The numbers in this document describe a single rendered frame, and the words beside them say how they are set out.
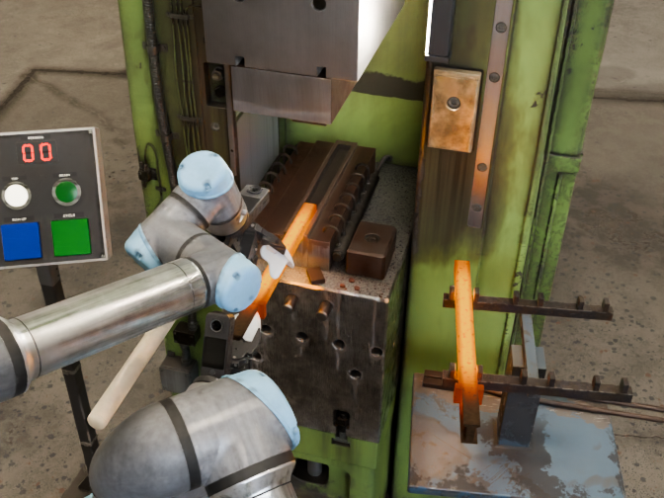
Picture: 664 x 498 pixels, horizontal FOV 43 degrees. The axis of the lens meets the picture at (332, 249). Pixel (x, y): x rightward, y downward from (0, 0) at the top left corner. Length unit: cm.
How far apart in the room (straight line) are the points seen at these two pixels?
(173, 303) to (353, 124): 117
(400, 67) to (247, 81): 54
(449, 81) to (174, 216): 67
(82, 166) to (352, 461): 96
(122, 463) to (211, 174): 43
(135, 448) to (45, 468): 172
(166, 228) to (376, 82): 100
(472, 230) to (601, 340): 140
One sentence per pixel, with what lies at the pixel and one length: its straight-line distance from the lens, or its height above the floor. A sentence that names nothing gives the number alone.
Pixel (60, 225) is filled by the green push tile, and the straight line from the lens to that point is 183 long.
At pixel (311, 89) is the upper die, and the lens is 160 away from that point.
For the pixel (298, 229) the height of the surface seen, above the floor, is 101.
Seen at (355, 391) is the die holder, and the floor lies 63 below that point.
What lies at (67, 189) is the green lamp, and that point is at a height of 110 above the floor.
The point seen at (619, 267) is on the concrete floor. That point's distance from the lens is 354.
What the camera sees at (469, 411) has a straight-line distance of 136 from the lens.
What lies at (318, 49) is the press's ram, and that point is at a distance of 157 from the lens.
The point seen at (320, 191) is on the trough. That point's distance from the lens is 195.
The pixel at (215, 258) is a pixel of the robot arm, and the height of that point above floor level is 135.
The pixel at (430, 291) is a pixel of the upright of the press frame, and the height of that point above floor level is 80.
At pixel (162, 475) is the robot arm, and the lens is 103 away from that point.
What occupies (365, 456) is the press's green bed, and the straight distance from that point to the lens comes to 211.
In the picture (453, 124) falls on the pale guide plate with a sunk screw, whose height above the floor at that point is 125.
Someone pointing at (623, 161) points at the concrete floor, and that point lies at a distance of 428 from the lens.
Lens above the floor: 203
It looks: 36 degrees down
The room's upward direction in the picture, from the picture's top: 1 degrees clockwise
